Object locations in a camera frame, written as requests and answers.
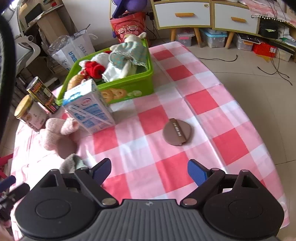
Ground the grey green cloth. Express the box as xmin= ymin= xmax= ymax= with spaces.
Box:
xmin=59 ymin=154 xmax=87 ymax=174

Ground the white santa plush toy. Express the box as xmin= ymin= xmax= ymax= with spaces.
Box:
xmin=78 ymin=51 xmax=111 ymax=79

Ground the cream bunny doll blue dress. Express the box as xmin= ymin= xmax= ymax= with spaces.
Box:
xmin=102 ymin=32 xmax=147 ymax=82

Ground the brown round compact case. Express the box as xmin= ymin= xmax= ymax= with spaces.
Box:
xmin=163 ymin=118 xmax=192 ymax=146

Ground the pink fluffy plush toy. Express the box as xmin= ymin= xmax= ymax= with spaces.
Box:
xmin=40 ymin=118 xmax=79 ymax=159

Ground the red white checkered tablecloth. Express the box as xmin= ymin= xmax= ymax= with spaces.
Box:
xmin=10 ymin=41 xmax=291 ymax=241

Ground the white blue milk carton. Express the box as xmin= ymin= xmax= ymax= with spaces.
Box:
xmin=62 ymin=79 xmax=115 ymax=134

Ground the gold lid clear jar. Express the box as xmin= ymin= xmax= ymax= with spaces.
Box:
xmin=14 ymin=94 xmax=49 ymax=132

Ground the green plastic bin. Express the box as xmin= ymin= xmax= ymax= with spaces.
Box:
xmin=56 ymin=48 xmax=154 ymax=106

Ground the black yellow drink can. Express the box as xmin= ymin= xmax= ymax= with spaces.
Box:
xmin=26 ymin=76 xmax=60 ymax=114

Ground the white paper shopping bag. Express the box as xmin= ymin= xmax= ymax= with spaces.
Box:
xmin=48 ymin=26 xmax=98 ymax=71

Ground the clear plastic storage box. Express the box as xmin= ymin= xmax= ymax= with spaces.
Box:
xmin=200 ymin=28 xmax=228 ymax=48

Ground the white office chair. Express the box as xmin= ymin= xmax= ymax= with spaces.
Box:
xmin=2 ymin=6 xmax=41 ymax=74

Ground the red box on floor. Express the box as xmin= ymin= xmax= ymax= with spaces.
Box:
xmin=252 ymin=42 xmax=277 ymax=58

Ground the red snack bucket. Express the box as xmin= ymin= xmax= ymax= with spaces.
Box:
xmin=110 ymin=11 xmax=146 ymax=43

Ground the wooden white drawer cabinet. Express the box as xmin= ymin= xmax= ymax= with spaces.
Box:
xmin=151 ymin=1 xmax=260 ymax=48

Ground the purple hopper ball toy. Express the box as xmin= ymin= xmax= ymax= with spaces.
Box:
xmin=111 ymin=0 xmax=147 ymax=18

